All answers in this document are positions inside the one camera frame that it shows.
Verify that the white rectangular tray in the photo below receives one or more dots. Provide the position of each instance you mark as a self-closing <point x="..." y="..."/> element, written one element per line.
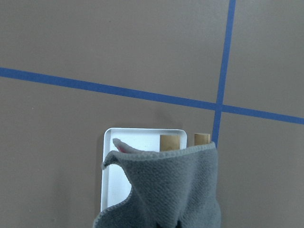
<point x="135" y="170"/>

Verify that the grey cleaning cloth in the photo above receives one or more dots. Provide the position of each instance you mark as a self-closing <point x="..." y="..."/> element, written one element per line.
<point x="194" y="203"/>

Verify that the wooden chopstick beside tray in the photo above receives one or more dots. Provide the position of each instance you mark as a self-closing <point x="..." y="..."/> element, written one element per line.
<point x="202" y="138"/>

